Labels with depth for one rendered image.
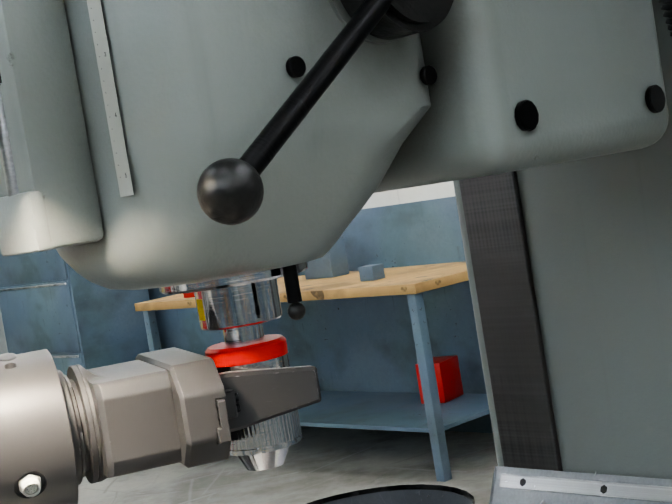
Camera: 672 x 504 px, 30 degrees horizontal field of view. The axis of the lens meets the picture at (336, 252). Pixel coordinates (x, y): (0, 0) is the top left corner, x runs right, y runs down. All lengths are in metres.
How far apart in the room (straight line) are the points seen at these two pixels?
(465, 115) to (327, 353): 6.44
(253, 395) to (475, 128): 0.19
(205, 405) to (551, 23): 0.30
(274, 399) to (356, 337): 6.23
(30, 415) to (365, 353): 6.26
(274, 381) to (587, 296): 0.39
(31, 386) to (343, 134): 0.21
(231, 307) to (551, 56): 0.24
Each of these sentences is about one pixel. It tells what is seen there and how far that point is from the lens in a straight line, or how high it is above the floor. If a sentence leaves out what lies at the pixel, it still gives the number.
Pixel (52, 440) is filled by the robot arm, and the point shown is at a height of 1.24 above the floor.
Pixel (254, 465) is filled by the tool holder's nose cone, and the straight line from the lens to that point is 0.72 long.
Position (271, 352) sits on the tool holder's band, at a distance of 0.70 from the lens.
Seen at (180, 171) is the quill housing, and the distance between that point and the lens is 0.61.
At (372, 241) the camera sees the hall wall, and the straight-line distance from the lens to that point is 6.70.
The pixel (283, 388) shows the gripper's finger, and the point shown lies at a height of 1.24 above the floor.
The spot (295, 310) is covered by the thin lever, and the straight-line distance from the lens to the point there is 0.67.
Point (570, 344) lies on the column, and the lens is 1.04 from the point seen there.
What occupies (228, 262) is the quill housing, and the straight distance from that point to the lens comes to 0.64.
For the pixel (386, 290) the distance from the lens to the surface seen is 5.51.
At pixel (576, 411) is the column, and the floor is 1.14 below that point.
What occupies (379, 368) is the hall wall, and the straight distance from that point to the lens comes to 6.84.
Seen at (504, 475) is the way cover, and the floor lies 1.08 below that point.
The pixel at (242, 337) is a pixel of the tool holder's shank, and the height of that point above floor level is 1.27.
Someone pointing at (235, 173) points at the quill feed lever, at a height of 1.36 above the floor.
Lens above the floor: 1.35
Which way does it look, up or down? 3 degrees down
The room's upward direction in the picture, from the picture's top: 9 degrees counter-clockwise
